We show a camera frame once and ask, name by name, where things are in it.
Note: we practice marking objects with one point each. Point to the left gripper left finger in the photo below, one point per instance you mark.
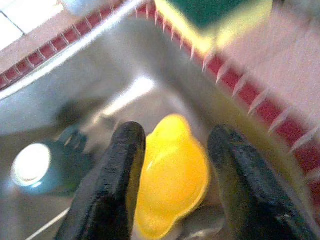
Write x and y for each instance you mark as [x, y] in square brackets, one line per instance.
[105, 195]

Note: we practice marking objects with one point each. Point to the blue mug with white print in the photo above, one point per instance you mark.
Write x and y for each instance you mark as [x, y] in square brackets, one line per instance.
[53, 160]

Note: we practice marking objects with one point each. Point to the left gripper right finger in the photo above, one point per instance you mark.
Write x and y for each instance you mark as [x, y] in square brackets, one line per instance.
[252, 200]

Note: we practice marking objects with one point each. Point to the small stainless steel bowl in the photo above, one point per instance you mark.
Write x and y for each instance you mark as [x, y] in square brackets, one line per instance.
[200, 225]

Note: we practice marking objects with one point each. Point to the stainless steel sink basin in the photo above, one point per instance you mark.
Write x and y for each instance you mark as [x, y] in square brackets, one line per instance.
[87, 75]

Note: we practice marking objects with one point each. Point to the yellow plastic bowl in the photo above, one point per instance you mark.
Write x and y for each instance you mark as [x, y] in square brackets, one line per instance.
[172, 175]

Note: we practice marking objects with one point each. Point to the green and yellow sponge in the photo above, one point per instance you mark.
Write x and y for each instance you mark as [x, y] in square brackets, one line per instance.
[212, 15]

